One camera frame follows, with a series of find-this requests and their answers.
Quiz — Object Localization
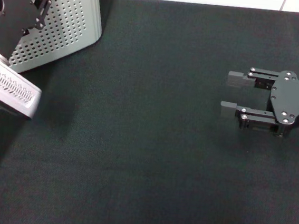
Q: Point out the grey perforated storage box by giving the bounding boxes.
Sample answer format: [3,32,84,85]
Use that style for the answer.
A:
[7,0,105,81]

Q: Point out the grey vented wrist camera housing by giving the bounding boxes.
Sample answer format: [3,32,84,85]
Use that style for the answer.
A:
[0,60,45,122]

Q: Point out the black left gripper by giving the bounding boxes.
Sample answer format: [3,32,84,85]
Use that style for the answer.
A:
[0,0,53,63]

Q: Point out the black tablecloth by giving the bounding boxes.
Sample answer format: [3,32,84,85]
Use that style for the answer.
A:
[0,0,299,224]

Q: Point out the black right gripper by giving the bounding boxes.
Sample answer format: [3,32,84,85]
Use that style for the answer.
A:
[218,64,299,139]

